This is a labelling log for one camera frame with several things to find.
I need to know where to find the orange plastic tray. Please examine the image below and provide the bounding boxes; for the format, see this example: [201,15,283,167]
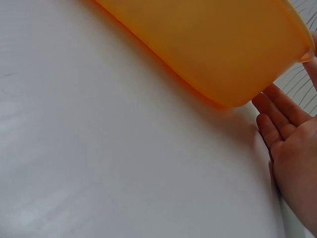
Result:
[86,0,317,109]

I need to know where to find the person's right hand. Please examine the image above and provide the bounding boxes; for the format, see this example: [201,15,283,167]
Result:
[251,32,317,230]

